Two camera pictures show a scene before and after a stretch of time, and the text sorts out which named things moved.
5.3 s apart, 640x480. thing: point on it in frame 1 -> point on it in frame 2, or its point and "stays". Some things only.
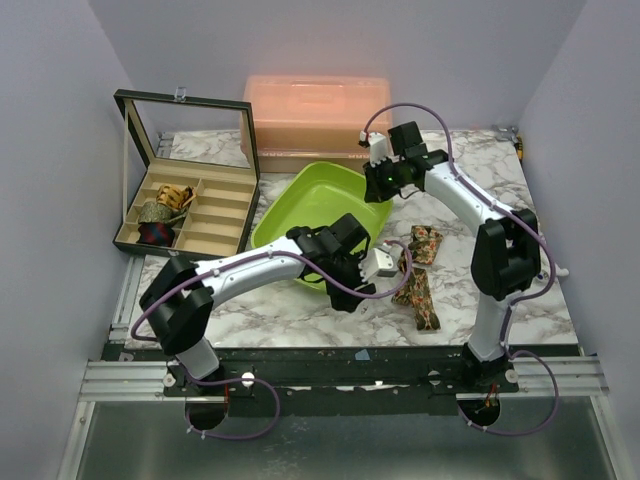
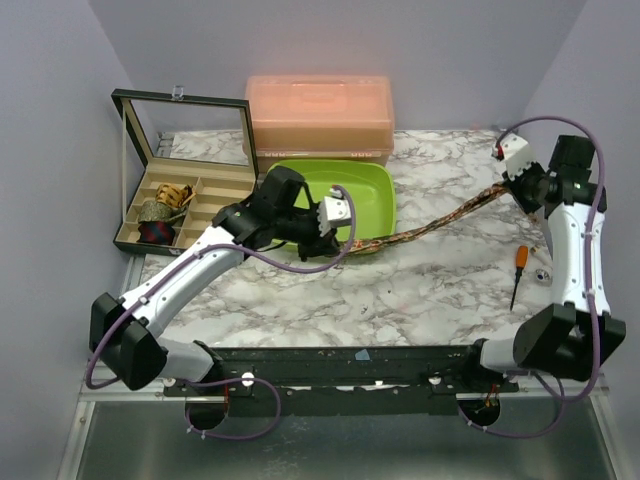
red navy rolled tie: [155, 233] stays
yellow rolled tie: [175, 196] stays
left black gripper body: [346, 270] -> [297, 228]
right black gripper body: [376, 183] -> [518, 189]
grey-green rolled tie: [159, 212] stays
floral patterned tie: [425, 243] -> [421, 231]
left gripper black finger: [344, 300] -> [327, 246]
